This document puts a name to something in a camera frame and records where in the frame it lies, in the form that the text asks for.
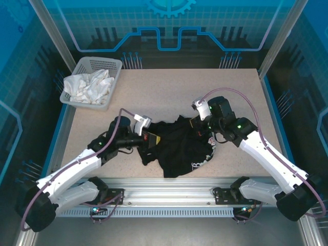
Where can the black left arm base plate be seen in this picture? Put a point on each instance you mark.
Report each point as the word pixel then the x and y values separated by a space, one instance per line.
pixel 114 192

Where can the white perforated plastic basket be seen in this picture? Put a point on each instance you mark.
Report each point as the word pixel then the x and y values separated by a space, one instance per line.
pixel 112 84

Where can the aluminium mounting rail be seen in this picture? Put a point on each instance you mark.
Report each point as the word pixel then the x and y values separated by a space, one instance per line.
pixel 166 189

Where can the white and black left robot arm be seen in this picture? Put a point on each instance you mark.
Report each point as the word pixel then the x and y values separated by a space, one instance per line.
pixel 69 169

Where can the grey metal plate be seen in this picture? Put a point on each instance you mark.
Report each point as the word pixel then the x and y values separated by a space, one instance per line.
pixel 166 233

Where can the aluminium frame post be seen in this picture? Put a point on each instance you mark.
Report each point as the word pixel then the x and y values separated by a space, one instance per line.
pixel 56 38
pixel 282 38

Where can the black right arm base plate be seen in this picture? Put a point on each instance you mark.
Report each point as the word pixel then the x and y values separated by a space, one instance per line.
pixel 221 197

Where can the aluminium frame bar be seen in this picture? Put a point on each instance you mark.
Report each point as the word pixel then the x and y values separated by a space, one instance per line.
pixel 311 235
pixel 23 241

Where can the crumpled white cloth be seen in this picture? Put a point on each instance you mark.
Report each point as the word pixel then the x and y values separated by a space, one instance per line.
pixel 87 87

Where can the black t-shirt with floral print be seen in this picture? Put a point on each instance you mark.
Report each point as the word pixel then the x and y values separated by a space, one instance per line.
pixel 176 143

